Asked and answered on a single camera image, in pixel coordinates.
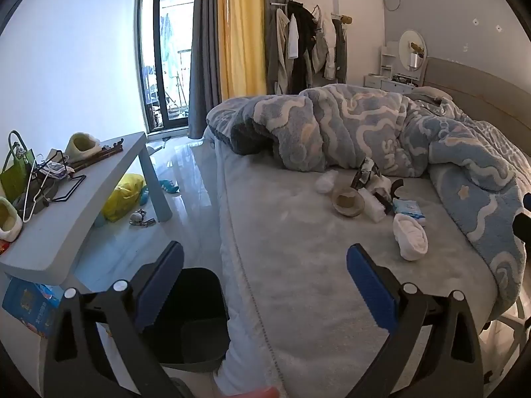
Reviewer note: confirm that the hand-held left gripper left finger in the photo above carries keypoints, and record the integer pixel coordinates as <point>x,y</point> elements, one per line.
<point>166,282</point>

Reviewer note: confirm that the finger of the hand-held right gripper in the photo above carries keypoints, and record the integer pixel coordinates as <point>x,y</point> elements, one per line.
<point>523,226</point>
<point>527,200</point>

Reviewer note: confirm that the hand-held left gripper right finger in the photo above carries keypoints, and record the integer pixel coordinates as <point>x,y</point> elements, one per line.
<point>369,286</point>

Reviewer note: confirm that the black trash bin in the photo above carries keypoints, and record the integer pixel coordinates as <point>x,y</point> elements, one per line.
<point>195,319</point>

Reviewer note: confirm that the white cloth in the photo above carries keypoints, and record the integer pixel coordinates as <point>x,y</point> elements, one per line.
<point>410,238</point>

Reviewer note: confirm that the white foam block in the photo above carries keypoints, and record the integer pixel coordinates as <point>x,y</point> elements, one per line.
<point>373,209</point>

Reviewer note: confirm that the paper bowl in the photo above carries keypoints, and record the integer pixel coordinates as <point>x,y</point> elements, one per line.
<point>348,203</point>

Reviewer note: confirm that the blue wipes packet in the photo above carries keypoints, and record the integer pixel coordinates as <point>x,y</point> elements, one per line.
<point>408,209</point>

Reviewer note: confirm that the black curved plastic piece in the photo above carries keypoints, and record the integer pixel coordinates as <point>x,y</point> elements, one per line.
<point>393,192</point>

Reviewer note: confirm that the white tissue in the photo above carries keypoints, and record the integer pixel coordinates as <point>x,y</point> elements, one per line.
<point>381,184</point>
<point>325,182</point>

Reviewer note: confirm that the black silver snack wrapper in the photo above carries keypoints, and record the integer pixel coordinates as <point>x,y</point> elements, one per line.
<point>365,172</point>

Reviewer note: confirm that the teal plush toy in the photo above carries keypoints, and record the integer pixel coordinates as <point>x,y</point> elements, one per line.
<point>145,194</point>
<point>169,186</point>

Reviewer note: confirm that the yellow plastic bag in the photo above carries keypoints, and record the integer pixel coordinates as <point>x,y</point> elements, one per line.
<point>122,199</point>

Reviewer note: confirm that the light blue table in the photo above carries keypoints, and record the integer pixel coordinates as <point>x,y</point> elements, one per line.
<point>83,211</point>

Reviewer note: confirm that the grey headboard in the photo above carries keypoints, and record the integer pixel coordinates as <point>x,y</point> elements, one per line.
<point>477,87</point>

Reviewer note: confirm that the dark brown stick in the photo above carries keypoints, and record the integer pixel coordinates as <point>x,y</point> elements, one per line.
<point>112,148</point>

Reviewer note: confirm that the grey pillow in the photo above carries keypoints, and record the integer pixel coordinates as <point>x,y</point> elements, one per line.
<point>427,93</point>

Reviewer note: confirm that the cream green slipper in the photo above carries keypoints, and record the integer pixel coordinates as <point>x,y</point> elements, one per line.
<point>83,145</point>
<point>8,219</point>

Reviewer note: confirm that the blue patterned fleece blanket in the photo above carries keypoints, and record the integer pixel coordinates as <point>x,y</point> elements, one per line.
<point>352,124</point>

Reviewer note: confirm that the white dresser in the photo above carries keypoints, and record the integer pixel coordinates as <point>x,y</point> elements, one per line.
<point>388,85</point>

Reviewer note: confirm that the green paper bag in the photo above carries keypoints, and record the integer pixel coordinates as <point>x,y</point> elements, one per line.
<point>16,174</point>

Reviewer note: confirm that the round mirror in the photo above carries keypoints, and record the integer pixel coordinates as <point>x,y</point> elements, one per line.
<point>408,49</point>

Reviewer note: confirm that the glass balcony door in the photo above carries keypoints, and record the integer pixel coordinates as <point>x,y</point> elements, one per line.
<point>166,49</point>

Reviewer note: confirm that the grey curtain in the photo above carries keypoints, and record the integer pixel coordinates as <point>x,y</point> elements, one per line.
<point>203,49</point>

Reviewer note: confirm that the grey coat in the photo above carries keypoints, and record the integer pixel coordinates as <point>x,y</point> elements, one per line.
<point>340,49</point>

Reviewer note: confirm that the black coat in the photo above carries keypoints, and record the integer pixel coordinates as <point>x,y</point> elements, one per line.
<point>305,49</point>

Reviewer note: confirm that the beige coat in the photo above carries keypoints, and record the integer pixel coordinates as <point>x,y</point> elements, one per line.
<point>276,58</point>

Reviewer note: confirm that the white jacket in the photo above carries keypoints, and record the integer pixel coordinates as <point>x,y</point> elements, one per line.
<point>325,41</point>

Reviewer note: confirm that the white shirt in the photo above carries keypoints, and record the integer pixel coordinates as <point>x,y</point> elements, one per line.
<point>293,37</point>

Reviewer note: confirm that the yellow curtain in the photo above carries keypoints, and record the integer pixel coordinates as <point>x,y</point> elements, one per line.
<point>240,29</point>

